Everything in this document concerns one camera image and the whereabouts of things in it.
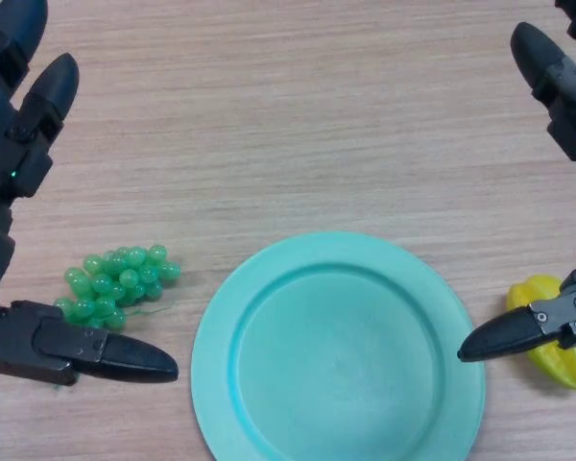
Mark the green round plate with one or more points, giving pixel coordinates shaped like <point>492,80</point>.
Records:
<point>336,355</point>

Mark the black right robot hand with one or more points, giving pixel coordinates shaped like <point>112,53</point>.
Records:
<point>568,96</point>

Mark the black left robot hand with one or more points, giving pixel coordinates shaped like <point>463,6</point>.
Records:
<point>14,158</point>

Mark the green grape bunch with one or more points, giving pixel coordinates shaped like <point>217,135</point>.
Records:
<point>120,281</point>

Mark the yellow starfruit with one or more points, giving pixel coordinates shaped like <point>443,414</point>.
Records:
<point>564,367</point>

